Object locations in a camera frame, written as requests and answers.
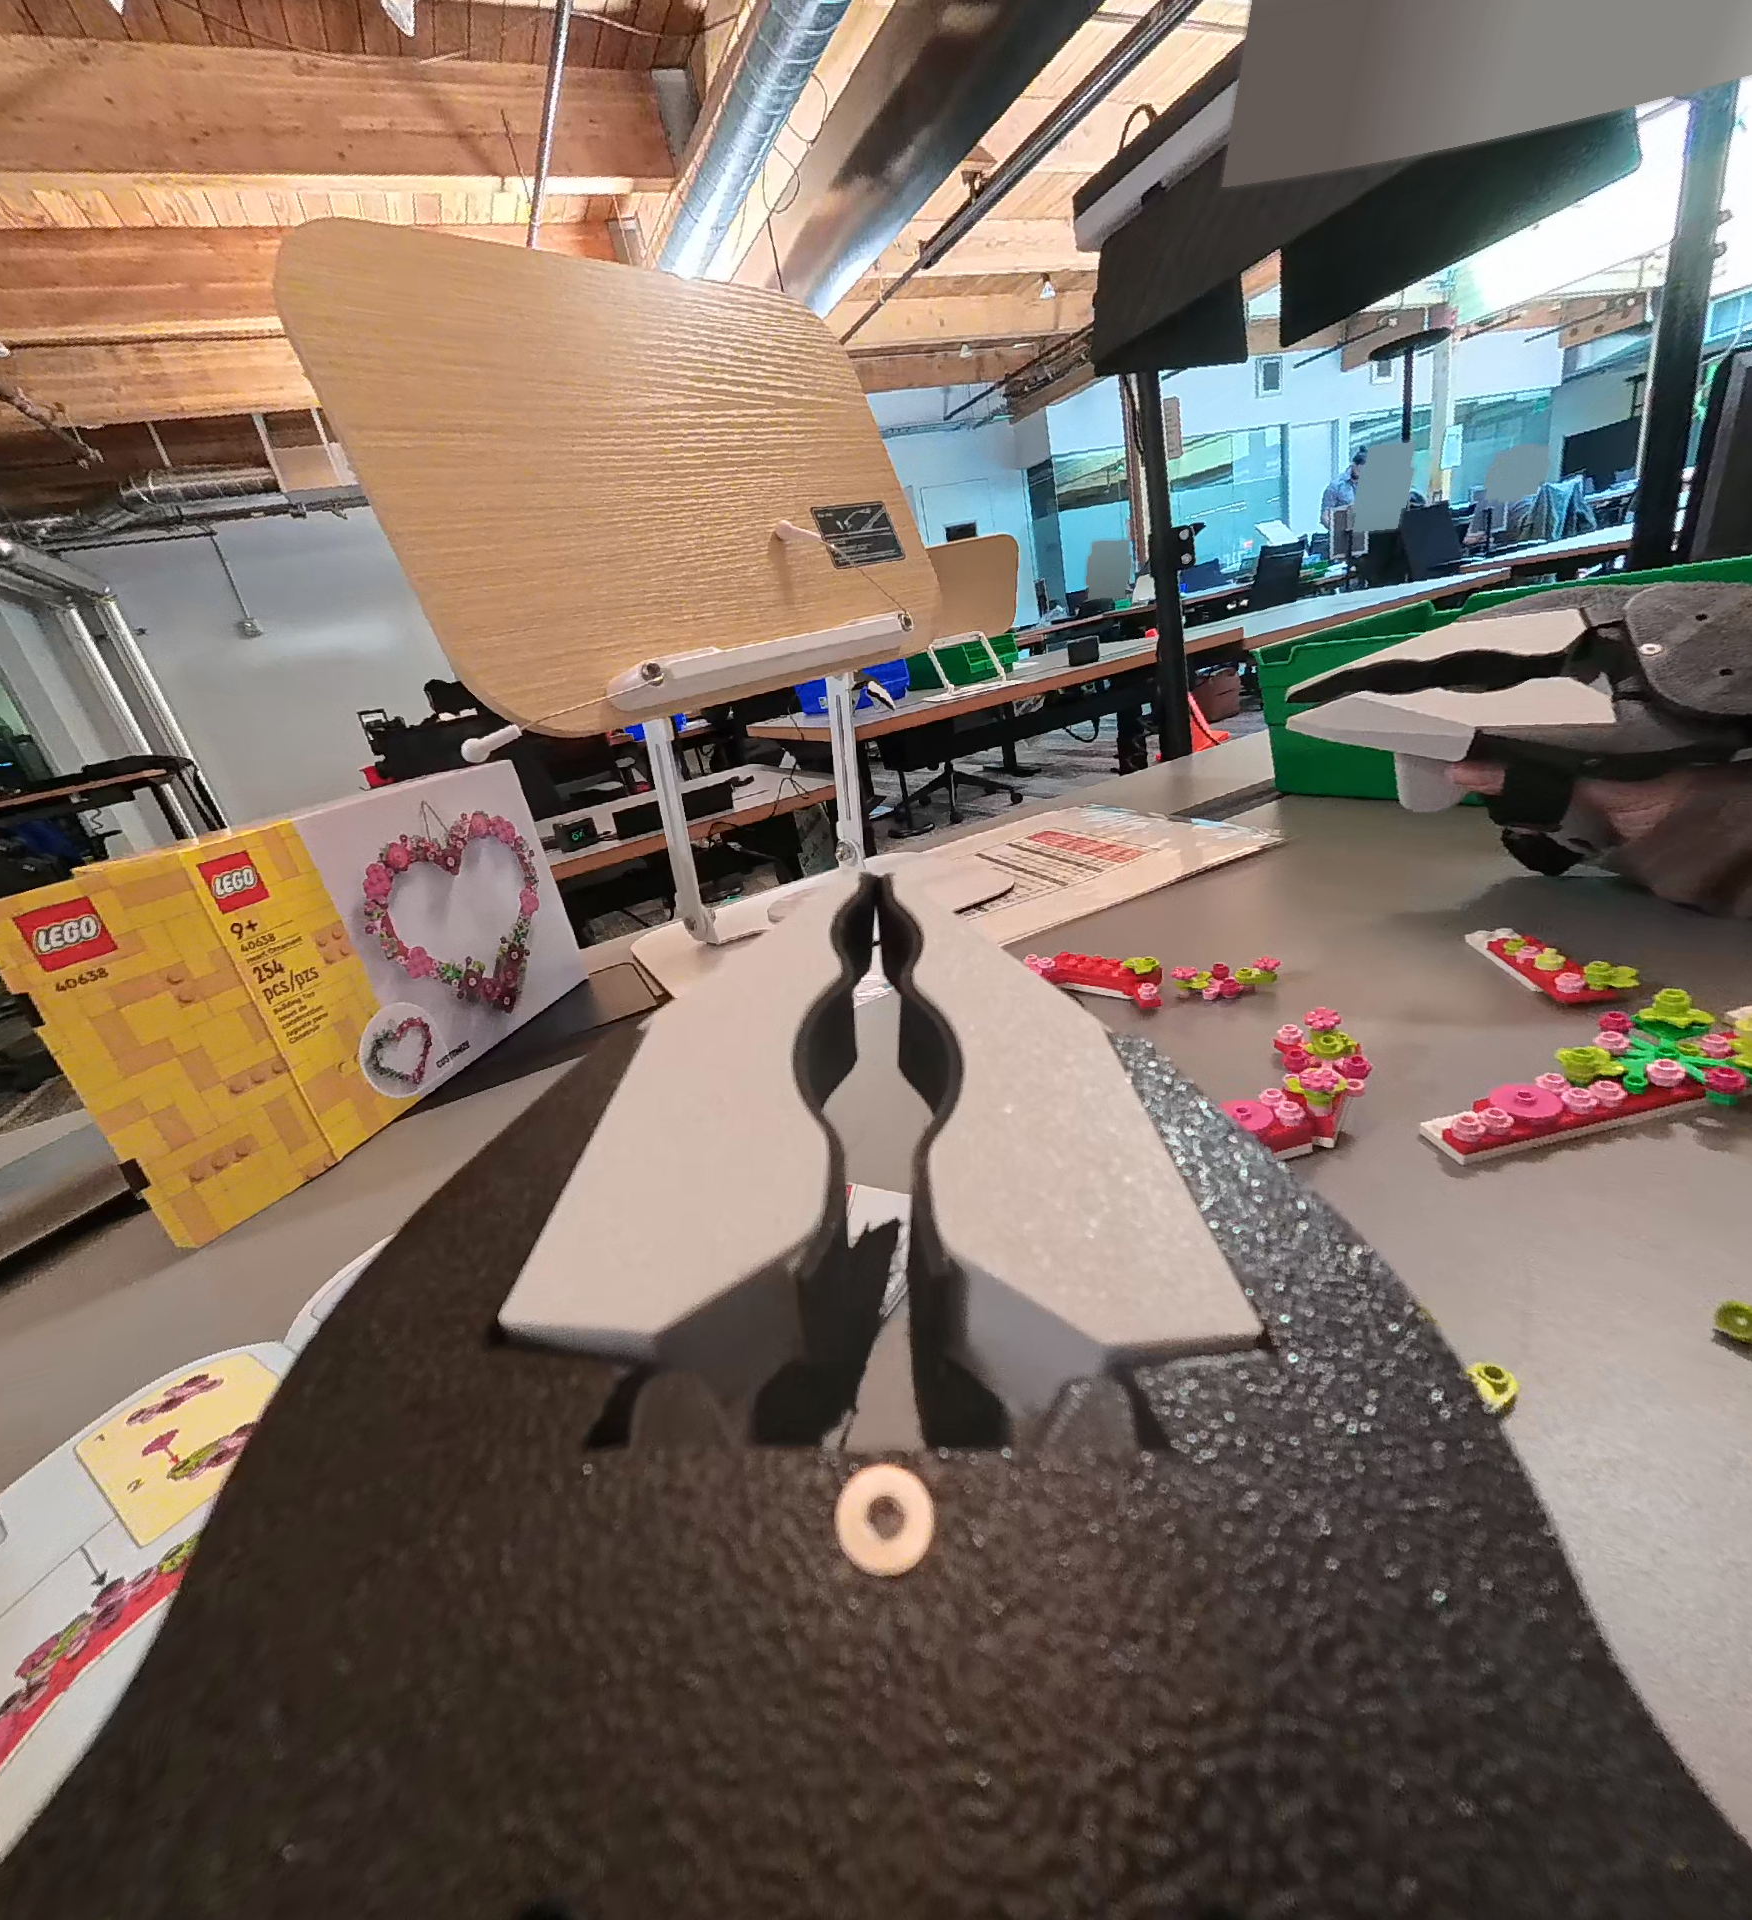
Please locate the long red LEGO strip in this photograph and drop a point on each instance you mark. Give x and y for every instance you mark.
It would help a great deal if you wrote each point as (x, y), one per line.
(1580, 1103)

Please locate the lego instruction booklet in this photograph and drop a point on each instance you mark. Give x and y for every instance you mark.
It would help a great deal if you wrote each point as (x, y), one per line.
(51, 1620)

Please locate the black light stand pole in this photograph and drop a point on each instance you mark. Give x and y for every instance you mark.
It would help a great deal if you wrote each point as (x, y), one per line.
(1157, 599)

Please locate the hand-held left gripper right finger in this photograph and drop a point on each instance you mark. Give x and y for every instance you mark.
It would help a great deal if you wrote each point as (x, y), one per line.
(1071, 1185)

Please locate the small pink green flower cluster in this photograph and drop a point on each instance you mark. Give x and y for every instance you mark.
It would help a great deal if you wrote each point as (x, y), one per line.
(1227, 978)

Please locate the red lego brick with flowers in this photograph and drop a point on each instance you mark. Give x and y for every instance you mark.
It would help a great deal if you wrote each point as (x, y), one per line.
(1092, 974)

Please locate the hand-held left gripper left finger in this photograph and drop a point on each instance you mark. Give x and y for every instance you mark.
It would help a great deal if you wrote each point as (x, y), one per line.
(665, 1171)

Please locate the stacked pink flower lego piece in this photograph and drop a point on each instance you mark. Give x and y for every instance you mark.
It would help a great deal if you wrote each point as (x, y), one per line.
(1303, 1095)

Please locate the thick black pole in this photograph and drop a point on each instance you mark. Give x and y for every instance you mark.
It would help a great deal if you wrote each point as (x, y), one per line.
(1678, 329)

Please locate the small wooden book stand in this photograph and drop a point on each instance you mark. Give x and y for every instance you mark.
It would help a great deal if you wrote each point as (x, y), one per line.
(977, 578)

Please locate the black overhead light panels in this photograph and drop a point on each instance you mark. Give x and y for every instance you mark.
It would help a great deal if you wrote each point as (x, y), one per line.
(1340, 224)

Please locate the large wooden book stand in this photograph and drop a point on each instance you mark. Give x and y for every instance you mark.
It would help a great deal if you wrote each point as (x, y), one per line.
(590, 481)

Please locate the lime green round lego piece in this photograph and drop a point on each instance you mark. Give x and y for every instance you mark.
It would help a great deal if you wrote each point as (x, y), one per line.
(1492, 1385)
(1741, 1322)

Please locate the small red LEGO strip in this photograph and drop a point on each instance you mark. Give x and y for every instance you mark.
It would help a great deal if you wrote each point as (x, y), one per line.
(1550, 969)

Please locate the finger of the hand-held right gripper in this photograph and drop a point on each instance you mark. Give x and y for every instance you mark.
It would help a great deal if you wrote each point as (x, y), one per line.
(1475, 709)
(1491, 637)

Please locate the yellow lego set box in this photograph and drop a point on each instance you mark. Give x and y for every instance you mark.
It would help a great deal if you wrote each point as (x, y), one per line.
(229, 1020)

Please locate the person's right hand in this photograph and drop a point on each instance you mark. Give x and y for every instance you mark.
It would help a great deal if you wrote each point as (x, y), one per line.
(1715, 833)

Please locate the silver ventilation duct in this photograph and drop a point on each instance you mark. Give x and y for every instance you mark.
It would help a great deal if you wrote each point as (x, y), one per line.
(757, 136)

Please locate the green plastic bin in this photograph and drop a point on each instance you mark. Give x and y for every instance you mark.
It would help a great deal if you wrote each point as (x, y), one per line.
(1340, 765)

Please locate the clear bag with printed sheet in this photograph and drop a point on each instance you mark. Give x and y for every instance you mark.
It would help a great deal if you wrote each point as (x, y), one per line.
(1115, 855)

